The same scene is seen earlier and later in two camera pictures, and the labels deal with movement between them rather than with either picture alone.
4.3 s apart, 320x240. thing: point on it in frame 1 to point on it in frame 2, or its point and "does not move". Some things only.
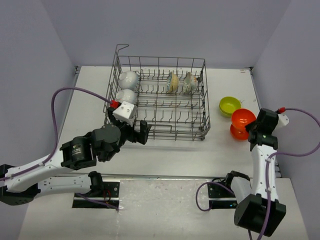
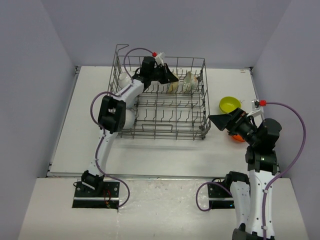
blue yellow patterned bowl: [172, 82] does not move
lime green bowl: [227, 108] does not move
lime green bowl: [227, 104] does not move
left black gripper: [141, 136] to [167, 77]
